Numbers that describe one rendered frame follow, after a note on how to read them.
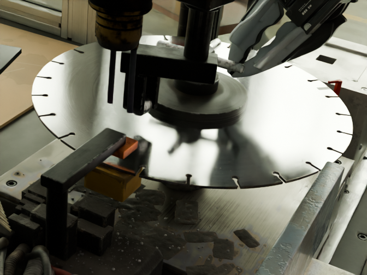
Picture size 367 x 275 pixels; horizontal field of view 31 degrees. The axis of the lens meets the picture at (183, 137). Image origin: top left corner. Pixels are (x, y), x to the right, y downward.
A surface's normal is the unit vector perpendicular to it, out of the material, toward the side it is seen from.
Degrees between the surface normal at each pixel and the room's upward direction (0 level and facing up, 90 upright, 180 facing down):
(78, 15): 90
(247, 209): 0
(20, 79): 0
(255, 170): 0
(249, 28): 115
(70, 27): 90
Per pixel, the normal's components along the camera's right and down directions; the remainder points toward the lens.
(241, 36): 0.68, 0.70
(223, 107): 0.17, -0.81
